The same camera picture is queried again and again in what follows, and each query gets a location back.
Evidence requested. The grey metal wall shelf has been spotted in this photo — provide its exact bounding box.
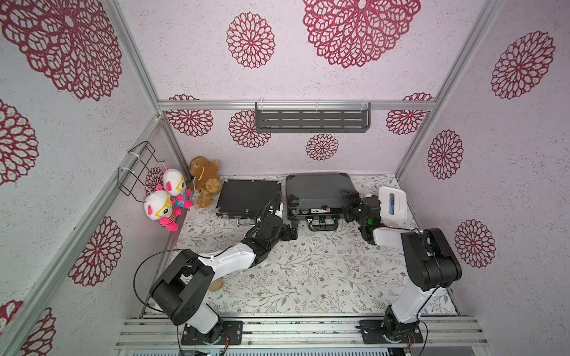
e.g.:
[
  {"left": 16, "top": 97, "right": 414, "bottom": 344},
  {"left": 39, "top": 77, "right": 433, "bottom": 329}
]
[{"left": 255, "top": 103, "right": 371, "bottom": 134}]

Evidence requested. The white tissue box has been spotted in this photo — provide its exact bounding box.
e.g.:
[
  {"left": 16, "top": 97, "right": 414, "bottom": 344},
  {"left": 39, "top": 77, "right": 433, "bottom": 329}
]
[{"left": 378, "top": 186, "right": 408, "bottom": 228}]

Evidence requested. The grey poker case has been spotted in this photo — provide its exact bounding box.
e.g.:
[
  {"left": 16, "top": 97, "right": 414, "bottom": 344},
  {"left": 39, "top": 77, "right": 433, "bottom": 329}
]
[{"left": 285, "top": 173, "right": 356, "bottom": 232}]

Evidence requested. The floral table mat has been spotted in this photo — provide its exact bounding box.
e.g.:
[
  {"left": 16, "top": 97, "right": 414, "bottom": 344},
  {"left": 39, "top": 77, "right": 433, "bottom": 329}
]
[{"left": 175, "top": 175, "right": 411, "bottom": 315}]

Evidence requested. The aluminium mounting rail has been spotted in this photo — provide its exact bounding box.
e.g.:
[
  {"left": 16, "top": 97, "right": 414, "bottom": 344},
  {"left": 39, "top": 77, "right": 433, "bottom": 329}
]
[{"left": 115, "top": 314, "right": 488, "bottom": 350}]

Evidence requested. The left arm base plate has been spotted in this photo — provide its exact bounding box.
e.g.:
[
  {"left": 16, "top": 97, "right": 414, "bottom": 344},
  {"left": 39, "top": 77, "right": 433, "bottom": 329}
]
[{"left": 180, "top": 320, "right": 243, "bottom": 347}]

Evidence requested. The lower pink white plush doll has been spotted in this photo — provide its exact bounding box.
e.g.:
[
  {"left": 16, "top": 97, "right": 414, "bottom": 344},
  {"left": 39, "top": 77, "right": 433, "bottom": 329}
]
[{"left": 143, "top": 190, "right": 182, "bottom": 232}]

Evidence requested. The brown teddy bear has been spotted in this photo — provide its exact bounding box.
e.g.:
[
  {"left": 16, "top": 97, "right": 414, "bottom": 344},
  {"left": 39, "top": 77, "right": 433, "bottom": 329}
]
[{"left": 189, "top": 156, "right": 222, "bottom": 209}]

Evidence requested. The pink white plush doll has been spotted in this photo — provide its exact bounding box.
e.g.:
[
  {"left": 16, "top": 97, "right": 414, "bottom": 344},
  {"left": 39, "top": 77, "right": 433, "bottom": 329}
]
[
  {"left": 143, "top": 190, "right": 182, "bottom": 232},
  {"left": 162, "top": 169, "right": 193, "bottom": 209}
]

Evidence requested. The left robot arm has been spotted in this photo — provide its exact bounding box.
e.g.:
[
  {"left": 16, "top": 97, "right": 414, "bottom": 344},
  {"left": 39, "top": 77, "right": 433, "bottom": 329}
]
[{"left": 150, "top": 214, "right": 298, "bottom": 344}]

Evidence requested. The upper pink white plush doll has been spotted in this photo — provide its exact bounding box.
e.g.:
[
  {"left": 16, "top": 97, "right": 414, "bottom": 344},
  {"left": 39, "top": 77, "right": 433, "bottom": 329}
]
[{"left": 162, "top": 169, "right": 193, "bottom": 209}]

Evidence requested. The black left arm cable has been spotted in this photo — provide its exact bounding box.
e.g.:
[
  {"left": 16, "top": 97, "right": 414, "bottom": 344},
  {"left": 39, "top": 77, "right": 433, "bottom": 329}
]
[{"left": 132, "top": 190, "right": 284, "bottom": 314}]

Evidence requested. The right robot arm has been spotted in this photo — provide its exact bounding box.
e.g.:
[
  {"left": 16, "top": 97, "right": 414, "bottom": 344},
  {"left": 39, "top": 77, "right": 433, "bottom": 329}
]
[{"left": 341, "top": 187, "right": 463, "bottom": 343}]

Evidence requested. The black wire wall basket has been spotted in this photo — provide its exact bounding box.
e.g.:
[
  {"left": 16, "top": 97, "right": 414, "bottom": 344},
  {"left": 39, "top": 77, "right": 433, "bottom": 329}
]
[{"left": 116, "top": 140, "right": 166, "bottom": 203}]

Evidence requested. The black poker case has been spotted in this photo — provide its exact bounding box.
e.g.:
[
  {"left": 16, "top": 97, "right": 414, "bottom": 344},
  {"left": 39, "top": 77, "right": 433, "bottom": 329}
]
[{"left": 216, "top": 179, "right": 282, "bottom": 224}]

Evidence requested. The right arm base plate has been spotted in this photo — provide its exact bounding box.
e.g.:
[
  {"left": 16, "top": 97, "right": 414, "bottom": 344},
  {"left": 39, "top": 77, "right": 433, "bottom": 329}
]
[{"left": 357, "top": 319, "right": 424, "bottom": 344}]

